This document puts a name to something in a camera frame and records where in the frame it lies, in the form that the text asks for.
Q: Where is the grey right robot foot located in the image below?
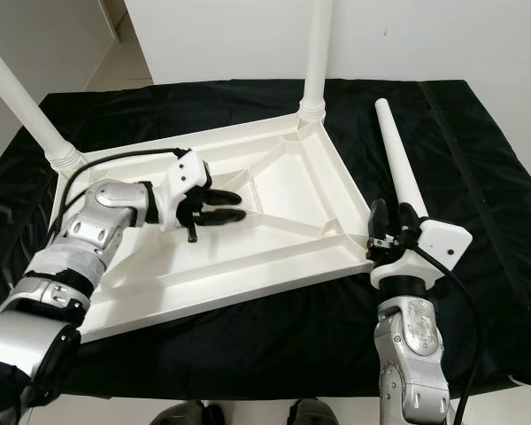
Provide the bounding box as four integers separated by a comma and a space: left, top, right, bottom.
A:
288, 398, 342, 425

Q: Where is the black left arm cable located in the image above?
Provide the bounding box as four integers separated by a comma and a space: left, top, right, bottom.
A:
58, 146, 196, 249

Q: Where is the grey left robot foot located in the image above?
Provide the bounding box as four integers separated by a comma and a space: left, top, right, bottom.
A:
150, 400, 209, 425

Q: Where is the black cloth table cover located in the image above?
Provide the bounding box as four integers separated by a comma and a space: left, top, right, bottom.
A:
0, 80, 531, 399

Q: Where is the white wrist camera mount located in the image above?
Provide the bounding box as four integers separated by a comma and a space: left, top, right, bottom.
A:
370, 220, 473, 286
166, 149, 213, 227

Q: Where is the white plastic table top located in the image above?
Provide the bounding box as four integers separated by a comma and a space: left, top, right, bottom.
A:
49, 106, 383, 344

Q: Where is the grey robot foot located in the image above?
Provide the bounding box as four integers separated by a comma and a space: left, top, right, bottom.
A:
288, 398, 342, 425
150, 400, 209, 425

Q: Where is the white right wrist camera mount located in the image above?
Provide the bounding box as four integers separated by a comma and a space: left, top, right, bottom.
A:
370, 220, 473, 286

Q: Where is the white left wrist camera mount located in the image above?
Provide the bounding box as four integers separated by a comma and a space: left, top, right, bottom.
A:
166, 149, 213, 227

